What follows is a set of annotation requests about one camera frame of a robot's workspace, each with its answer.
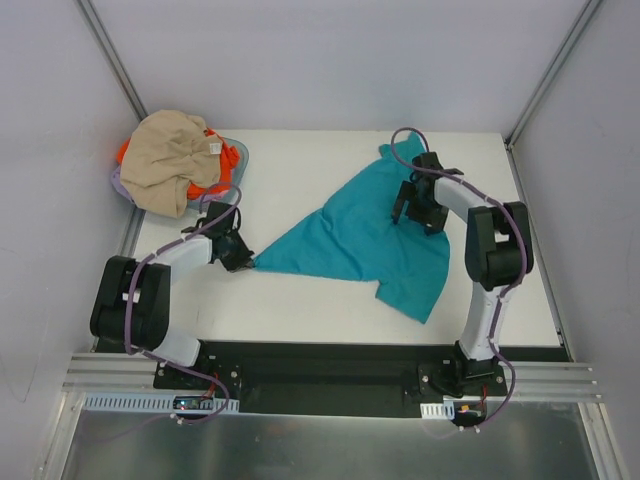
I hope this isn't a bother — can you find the orange t-shirt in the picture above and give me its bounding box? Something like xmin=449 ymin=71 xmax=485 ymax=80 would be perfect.
xmin=116 ymin=139 xmax=242 ymax=200

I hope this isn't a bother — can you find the left slotted cable duct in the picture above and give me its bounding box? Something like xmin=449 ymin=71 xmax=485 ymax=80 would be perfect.
xmin=84 ymin=393 xmax=240 ymax=415

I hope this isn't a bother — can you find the beige t-shirt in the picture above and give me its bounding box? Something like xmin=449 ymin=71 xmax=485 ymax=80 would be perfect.
xmin=120 ymin=110 xmax=223 ymax=218

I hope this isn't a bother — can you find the purple cable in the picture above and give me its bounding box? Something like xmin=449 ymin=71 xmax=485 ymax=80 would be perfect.
xmin=122 ymin=182 xmax=244 ymax=426
xmin=390 ymin=127 xmax=531 ymax=436

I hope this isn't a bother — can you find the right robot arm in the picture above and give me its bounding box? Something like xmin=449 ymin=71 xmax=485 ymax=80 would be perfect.
xmin=392 ymin=152 xmax=534 ymax=395

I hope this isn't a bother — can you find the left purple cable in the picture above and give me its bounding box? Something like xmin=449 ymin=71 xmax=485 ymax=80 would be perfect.
xmin=122 ymin=182 xmax=244 ymax=426

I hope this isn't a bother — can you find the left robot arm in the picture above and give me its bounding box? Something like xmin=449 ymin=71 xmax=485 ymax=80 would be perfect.
xmin=90 ymin=201 xmax=254 ymax=389

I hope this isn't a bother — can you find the corner aluminium post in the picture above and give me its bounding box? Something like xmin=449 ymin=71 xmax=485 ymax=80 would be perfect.
xmin=504 ymin=0 xmax=605 ymax=151
xmin=76 ymin=0 xmax=148 ymax=121

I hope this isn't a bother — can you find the slotted cable duct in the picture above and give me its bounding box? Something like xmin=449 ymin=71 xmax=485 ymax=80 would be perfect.
xmin=84 ymin=393 xmax=240 ymax=415
xmin=420 ymin=401 xmax=455 ymax=421

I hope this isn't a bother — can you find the teal t-shirt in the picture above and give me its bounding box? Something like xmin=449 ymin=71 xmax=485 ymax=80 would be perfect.
xmin=254 ymin=133 xmax=450 ymax=323

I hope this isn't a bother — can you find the blue-grey plastic basket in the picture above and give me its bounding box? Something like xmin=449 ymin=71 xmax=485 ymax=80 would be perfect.
xmin=198 ymin=137 xmax=249 ymax=208

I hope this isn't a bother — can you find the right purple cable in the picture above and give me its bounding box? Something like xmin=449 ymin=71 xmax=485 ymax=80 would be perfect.
xmin=390 ymin=127 xmax=531 ymax=436

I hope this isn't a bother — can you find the right corner aluminium post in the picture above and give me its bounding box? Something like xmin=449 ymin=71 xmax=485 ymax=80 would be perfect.
xmin=504 ymin=0 xmax=605 ymax=151

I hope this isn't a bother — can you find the right slotted cable duct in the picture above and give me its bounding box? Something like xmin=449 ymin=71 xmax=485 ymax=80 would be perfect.
xmin=420 ymin=401 xmax=455 ymax=421

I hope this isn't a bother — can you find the lavender t-shirt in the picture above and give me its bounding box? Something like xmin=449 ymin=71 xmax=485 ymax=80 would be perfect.
xmin=110 ymin=166 xmax=226 ymax=210

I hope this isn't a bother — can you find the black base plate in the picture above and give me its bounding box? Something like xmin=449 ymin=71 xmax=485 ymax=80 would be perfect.
xmin=152 ymin=341 xmax=506 ymax=420

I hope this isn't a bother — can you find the left corner aluminium post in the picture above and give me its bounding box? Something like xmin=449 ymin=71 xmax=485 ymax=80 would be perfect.
xmin=76 ymin=0 xmax=148 ymax=121

